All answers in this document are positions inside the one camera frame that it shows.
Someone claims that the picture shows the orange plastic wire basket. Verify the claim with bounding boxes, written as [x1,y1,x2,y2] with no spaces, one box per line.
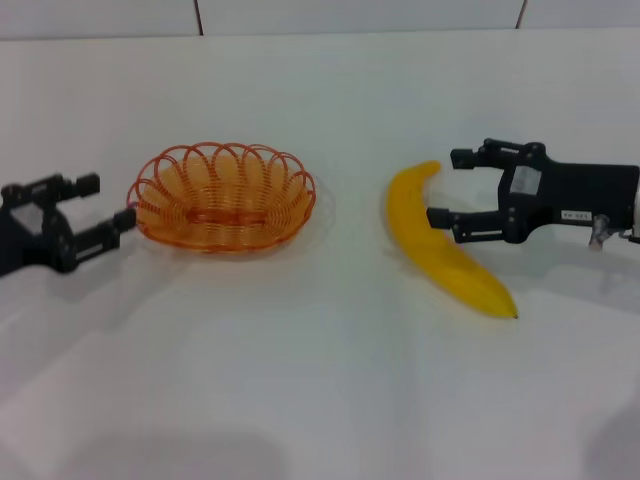
[127,142,318,255]

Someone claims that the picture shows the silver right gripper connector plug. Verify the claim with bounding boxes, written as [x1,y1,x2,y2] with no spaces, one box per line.
[589,213,612,252]

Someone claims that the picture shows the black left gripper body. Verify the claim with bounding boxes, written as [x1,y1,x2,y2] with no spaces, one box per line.
[0,179,82,280]

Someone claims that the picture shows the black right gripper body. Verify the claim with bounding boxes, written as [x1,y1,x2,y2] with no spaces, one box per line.
[499,142,640,246]

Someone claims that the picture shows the yellow banana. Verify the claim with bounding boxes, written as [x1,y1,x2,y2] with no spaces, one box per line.
[382,159,520,321]

